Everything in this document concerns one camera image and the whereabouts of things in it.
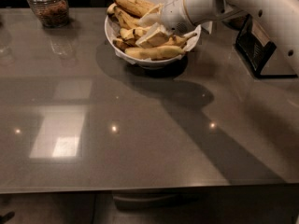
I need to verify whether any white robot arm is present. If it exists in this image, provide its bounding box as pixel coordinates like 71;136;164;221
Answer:
139;0;299;73

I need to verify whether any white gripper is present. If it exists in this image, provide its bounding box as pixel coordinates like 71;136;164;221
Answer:
135;0;195;49

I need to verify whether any ripe banana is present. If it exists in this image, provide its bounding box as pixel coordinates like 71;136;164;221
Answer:
113;0;155;18
124;46;185;61
133;26;198;48
114;7;139;29

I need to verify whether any white bowl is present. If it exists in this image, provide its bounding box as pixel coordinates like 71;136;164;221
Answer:
105;12;201;70

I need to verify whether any back left banana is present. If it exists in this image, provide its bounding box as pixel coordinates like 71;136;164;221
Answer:
107;3;116;16

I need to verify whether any right glass jar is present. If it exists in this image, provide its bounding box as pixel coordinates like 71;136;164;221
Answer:
222;16;246;31

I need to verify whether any glass jar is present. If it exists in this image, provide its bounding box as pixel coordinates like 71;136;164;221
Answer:
27;0;69;28
222;16;246;31

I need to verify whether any lower left banana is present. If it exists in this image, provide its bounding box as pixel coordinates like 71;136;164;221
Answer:
113;38;129;51

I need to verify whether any small left banana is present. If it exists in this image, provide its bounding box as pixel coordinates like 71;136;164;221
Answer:
120;28;136;47

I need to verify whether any left glass jar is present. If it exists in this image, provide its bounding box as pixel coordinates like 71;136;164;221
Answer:
27;0;69;28

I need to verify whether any black napkin holder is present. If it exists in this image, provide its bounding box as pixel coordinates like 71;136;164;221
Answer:
235;15;298;78

